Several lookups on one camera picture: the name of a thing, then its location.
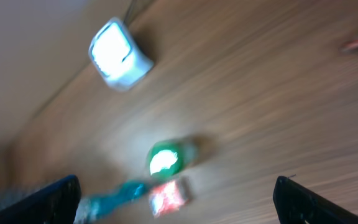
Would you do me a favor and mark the red snack packet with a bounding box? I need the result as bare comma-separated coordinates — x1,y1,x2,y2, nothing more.
149,177,193,218

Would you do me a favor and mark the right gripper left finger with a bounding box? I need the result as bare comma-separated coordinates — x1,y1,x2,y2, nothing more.
0,175,81,224

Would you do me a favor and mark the blue mouthwash bottle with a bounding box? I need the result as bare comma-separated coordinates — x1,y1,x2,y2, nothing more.
73,180,150,224

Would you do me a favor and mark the white barcode scanner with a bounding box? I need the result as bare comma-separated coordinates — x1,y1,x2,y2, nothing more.
88,17,154,91

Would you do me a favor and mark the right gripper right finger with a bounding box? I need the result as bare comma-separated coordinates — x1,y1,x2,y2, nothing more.
273,176,358,224

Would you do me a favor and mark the scanner black cable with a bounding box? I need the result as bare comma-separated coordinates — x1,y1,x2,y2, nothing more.
122,0,139,24

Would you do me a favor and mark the green lid jar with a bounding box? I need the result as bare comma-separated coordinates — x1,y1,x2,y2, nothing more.
146,138,199,180

